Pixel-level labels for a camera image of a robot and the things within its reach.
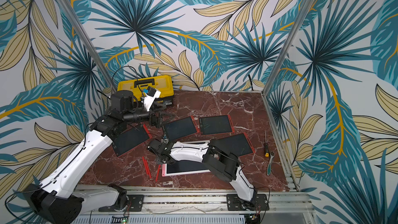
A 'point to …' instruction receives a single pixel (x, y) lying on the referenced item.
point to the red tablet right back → (216, 125)
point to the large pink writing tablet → (185, 167)
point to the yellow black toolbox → (162, 83)
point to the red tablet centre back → (181, 128)
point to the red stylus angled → (147, 168)
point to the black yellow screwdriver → (266, 154)
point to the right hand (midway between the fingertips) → (162, 158)
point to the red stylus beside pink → (144, 164)
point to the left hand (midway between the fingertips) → (168, 113)
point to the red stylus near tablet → (157, 172)
